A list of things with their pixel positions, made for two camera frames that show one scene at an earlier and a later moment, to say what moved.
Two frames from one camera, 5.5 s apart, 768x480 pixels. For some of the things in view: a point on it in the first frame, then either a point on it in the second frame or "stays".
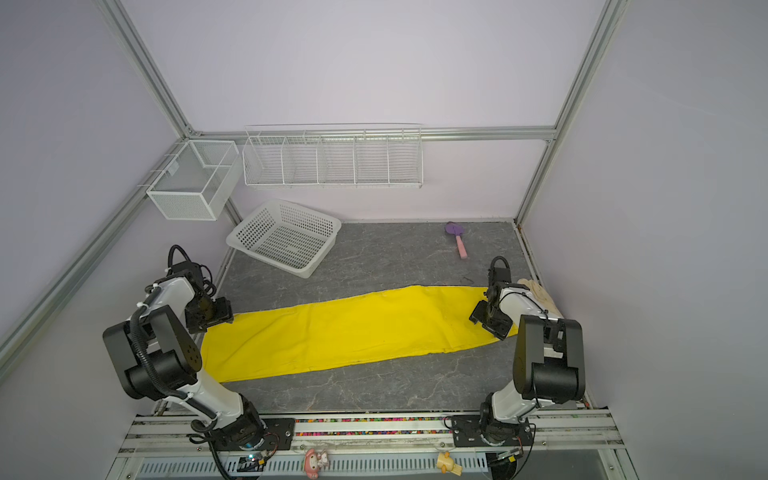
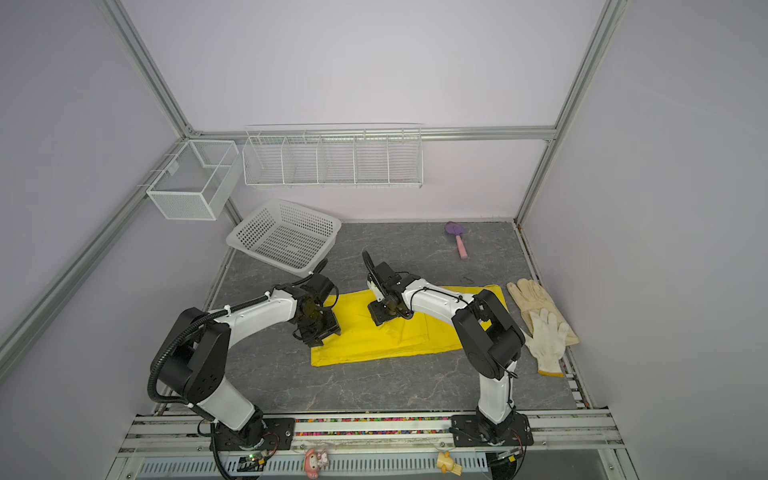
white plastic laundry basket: [293, 238] stays
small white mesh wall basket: [196, 183] stays
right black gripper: [478, 314] -> [378, 315]
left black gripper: [224, 314] -> [332, 327]
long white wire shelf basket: [333, 156] stays
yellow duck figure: [446, 464] stays
